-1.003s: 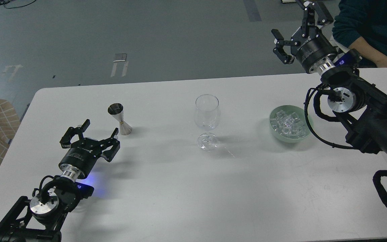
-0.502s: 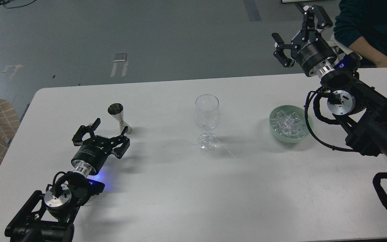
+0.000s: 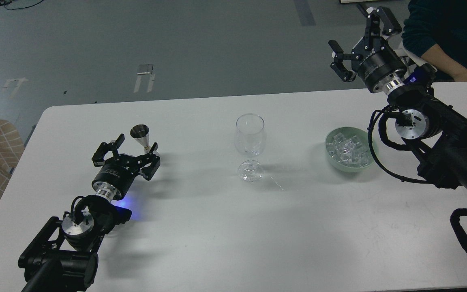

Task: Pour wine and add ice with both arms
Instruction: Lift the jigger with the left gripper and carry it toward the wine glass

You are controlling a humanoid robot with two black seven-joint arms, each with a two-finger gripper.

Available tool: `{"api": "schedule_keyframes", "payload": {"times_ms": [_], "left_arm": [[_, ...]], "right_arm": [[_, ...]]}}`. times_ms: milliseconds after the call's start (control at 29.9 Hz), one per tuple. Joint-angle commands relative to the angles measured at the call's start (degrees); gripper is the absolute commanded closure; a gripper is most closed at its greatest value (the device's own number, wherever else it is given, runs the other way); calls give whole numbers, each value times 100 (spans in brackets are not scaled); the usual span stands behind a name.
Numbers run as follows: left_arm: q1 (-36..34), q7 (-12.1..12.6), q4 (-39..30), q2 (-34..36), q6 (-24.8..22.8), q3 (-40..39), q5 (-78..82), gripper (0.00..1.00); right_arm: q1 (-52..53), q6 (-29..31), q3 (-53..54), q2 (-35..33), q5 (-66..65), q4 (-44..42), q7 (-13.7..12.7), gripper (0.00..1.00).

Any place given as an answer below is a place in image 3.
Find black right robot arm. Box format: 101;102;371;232
328;4;467;253

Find pile of ice cubes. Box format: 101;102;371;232
326;131;373;167

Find white office chair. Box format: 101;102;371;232
394;41;430;73

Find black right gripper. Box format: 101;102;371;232
328;4;407;94

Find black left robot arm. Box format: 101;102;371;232
18;125;161;292

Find clear wine glass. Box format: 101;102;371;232
235;113;266;183

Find steel double jigger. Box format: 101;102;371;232
130;124;160;161

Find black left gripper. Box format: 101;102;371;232
92;134;161;202

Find person in teal sweater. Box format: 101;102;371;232
402;0;467;82

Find green bowl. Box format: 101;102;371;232
324;127;379;174

